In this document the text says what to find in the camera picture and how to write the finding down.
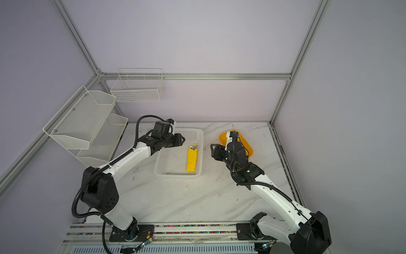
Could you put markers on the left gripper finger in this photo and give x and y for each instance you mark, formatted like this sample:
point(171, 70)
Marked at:
point(176, 143)
point(177, 137)

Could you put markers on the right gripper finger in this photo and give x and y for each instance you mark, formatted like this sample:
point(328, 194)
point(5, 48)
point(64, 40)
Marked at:
point(218, 151)
point(233, 136)

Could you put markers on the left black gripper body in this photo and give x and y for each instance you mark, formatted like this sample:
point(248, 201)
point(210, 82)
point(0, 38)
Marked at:
point(166, 141)

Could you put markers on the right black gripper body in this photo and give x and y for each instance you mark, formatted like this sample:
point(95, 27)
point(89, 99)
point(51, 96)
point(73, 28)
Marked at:
point(229, 164)

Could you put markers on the white plastic perforated basket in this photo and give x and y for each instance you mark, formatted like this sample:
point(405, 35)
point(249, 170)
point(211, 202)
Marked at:
point(172, 162)

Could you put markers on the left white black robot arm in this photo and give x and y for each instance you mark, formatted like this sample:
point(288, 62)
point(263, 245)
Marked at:
point(98, 194)

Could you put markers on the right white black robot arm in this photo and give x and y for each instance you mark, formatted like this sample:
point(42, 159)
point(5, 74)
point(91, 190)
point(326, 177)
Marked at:
point(304, 231)

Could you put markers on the yellow plastic tub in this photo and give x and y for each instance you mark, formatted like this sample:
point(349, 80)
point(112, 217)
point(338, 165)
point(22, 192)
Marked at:
point(223, 138)

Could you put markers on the lower white mesh shelf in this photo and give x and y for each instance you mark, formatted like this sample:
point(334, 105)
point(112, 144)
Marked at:
point(105, 144)

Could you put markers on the white wire wall basket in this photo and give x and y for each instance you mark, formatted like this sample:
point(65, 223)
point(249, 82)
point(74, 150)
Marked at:
point(139, 85)

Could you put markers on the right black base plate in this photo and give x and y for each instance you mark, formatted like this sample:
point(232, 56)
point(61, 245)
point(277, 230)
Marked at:
point(247, 231)

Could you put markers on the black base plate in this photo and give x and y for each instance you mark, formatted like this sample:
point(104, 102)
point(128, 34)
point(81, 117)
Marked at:
point(247, 231)
point(138, 233)

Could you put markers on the aluminium front rail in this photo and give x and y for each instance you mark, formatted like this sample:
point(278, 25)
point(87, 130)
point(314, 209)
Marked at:
point(192, 233)

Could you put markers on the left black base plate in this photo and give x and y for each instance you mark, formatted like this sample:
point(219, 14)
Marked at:
point(138, 233)

